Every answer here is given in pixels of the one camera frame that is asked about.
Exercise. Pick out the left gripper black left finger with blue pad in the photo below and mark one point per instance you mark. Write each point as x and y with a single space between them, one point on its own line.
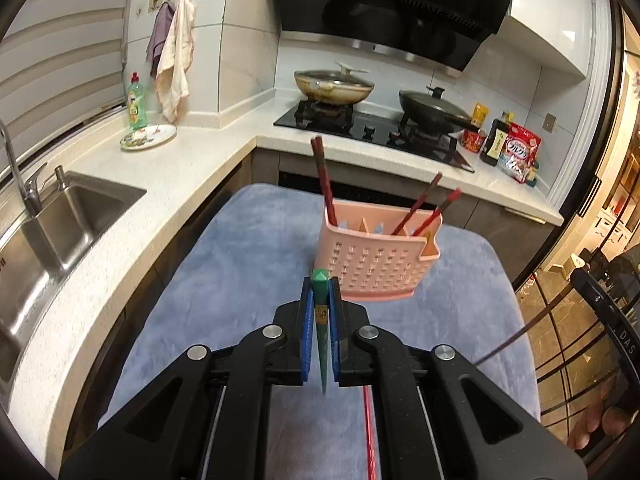
206 415

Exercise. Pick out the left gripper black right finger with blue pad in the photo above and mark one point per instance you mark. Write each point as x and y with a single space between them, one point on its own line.
437 416

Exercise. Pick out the dark brown chopstick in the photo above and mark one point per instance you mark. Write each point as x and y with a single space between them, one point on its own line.
525 329

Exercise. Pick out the green chopstick gold band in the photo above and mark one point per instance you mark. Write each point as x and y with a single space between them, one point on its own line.
320 281

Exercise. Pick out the dark maroon chopstick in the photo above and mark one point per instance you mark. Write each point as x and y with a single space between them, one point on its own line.
418 203

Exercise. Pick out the dark red chopstick gold band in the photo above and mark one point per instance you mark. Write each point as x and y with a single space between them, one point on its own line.
325 179

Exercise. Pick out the person's right hand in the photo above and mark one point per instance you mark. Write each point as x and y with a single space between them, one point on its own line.
612 420

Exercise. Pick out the bright red chopstick black band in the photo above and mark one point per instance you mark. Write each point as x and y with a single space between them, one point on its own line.
367 408

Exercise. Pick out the pink perforated utensil basket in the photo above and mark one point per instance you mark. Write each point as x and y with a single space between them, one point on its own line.
370 262

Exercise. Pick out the small dark bottle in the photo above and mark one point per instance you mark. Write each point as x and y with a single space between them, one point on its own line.
532 174

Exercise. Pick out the red cereal bag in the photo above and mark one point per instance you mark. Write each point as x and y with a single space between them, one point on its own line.
518 152

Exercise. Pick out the dark soy sauce bottle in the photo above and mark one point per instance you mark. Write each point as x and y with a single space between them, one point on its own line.
500 127

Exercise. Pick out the red seasoning jar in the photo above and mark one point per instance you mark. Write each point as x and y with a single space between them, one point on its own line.
473 141

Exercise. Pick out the stainless steel sink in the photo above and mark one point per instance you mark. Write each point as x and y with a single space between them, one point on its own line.
39 254

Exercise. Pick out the black gas stove top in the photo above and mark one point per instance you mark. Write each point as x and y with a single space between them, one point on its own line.
401 134

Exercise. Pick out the black frying pan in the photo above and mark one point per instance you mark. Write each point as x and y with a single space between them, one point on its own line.
431 113

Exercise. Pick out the patterned white plate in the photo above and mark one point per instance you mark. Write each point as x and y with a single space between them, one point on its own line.
151 136

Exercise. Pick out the beige wok with lid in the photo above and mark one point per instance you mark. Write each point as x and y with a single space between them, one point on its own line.
335 87

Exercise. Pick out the green dish soap bottle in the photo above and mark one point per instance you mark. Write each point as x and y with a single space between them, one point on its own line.
136 104

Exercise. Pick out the cream hanging dish towel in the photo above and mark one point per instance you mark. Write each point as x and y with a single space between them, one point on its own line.
171 86

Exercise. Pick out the black range hood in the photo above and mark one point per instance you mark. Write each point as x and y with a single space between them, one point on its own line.
443 33

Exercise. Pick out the purple hanging cloth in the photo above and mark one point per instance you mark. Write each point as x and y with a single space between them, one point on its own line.
159 34

